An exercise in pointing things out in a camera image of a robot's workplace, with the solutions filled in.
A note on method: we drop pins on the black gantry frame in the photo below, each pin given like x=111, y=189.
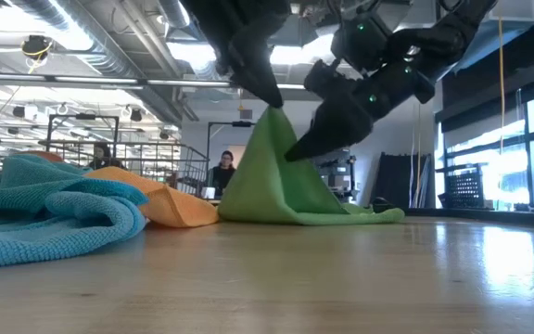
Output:
x=241, y=124

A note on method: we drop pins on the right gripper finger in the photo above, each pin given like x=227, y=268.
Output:
x=318, y=141

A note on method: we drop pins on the rectangular metal duct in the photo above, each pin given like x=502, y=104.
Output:
x=480, y=46

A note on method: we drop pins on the green microfiber towel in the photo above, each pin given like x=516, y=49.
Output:
x=267, y=185

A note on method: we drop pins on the black equipment rack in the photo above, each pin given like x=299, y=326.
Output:
x=341, y=178

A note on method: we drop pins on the long linear ceiling light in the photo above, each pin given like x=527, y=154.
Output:
x=95, y=80

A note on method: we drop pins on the grey wall vent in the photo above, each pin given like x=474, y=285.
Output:
x=246, y=114

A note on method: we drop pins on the beige door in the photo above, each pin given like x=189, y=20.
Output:
x=241, y=148

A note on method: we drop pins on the light blue microfiber towel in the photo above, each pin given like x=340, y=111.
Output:
x=63, y=241

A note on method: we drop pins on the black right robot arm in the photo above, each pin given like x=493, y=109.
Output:
x=448, y=32

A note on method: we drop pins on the black perforated crate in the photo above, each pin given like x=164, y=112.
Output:
x=464, y=189

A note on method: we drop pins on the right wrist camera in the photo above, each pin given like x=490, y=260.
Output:
x=327, y=76

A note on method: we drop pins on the person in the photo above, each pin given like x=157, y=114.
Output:
x=102, y=155
x=223, y=178

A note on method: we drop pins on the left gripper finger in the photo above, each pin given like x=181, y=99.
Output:
x=260, y=69

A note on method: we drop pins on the orange microfiber towel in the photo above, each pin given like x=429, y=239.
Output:
x=174, y=204

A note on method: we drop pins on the black leaning panel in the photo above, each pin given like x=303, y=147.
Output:
x=397, y=181

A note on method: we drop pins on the black ceiling camera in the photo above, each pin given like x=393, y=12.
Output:
x=35, y=46

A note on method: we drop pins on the teal microfiber towel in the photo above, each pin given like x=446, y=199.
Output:
x=40, y=185

